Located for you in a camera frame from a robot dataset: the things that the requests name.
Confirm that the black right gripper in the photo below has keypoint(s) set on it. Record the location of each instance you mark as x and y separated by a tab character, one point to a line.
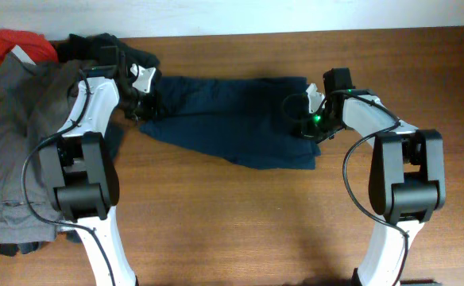
302	128

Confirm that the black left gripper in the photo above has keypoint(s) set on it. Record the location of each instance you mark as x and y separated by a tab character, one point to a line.
155	109

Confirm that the navy blue shorts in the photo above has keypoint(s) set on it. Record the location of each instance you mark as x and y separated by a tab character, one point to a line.
244	121

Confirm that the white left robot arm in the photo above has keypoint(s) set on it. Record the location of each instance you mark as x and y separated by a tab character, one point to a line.
79	173

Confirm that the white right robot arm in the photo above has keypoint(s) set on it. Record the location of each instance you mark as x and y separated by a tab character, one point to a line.
407	175

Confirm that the dark green black garment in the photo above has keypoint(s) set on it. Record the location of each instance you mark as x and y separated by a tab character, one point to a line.
79	48

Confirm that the grey trousers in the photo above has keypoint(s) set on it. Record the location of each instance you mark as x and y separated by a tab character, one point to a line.
35	101

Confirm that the red garment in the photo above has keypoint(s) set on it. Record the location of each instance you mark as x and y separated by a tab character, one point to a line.
33	44

